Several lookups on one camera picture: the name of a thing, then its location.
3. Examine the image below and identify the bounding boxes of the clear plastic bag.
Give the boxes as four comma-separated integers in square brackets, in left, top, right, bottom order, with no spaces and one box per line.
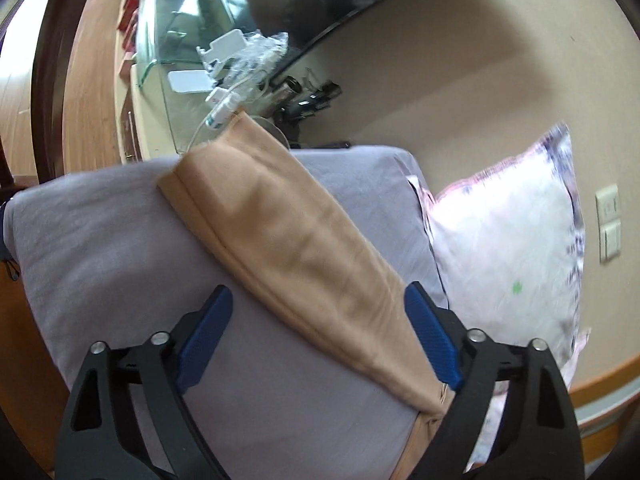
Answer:
[215,32,288,89]

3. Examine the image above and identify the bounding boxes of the tan tights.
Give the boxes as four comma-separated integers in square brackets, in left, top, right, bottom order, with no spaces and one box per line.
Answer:
[157,115,448,479]

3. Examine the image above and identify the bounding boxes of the white floral pillow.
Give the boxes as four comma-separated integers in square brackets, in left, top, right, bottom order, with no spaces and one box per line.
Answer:
[405,124,586,479]

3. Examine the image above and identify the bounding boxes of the dark wooden door frame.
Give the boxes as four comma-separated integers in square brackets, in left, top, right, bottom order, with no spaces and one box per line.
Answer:
[30,0,87,183]

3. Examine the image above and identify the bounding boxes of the beige wall switch plate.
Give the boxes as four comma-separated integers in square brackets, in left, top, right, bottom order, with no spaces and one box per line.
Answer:
[596,184,622,263]

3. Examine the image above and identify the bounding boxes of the lavender bed sheet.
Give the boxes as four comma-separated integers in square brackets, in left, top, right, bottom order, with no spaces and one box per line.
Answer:
[3,156,437,479]

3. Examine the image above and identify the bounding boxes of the white charger box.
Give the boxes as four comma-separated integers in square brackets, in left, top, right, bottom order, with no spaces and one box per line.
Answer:
[196,29,247,78]

